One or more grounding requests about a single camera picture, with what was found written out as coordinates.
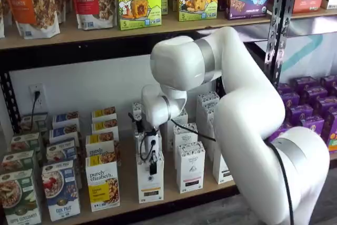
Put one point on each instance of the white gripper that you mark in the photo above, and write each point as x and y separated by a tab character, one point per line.
157	146

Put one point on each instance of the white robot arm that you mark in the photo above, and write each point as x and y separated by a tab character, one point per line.
250	117

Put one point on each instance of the wooden shelf board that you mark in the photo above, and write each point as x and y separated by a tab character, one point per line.
129	183
79	36
302	14

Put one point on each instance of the white box pink strip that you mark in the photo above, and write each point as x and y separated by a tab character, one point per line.
183	139
190	172

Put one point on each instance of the purely elizabeth yellow granola box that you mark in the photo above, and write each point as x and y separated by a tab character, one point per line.
101	183
98	146
104	113
104	126

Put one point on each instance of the white box dark strip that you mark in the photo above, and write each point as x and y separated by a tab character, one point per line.
206	110
222	169
205	125
209	97

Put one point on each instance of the green apple cinnamon oatmeal box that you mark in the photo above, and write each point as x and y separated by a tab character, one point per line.
33	121
25	142
15	160
18	196

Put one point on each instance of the granola bag red label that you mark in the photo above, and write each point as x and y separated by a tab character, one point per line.
89	3

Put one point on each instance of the white sheet teal stripe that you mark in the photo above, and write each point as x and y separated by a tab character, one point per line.
302	51

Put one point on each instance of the granola bag orange label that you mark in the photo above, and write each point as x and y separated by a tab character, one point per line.
31	11

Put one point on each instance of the white wall outlet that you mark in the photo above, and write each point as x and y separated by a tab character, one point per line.
40	103

